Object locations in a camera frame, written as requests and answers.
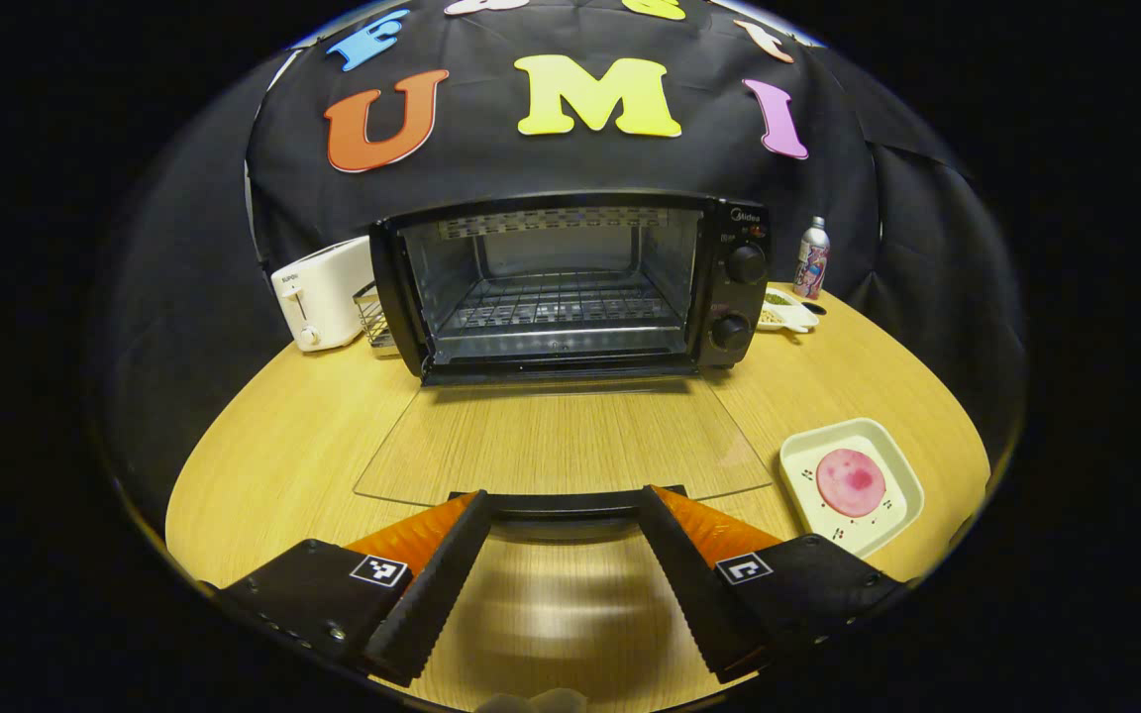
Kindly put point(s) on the black electric oven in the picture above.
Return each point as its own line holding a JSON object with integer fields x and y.
{"x": 729, "y": 287}

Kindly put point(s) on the white divided snack plate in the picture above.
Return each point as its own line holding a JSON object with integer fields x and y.
{"x": 793, "y": 315}

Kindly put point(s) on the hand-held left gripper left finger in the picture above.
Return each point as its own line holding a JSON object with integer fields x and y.
{"x": 437, "y": 594}

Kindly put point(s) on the pink ham slice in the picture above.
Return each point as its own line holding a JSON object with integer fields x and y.
{"x": 852, "y": 482}

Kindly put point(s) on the white toaster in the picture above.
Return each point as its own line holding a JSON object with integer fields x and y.
{"x": 323, "y": 292}

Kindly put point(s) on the silver patterned drink bottle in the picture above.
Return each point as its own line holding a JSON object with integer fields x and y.
{"x": 812, "y": 259}

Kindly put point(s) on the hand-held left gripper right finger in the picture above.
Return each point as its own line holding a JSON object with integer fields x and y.
{"x": 694, "y": 594}

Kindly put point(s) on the cream square plate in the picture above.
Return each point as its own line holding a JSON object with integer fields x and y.
{"x": 892, "y": 465}

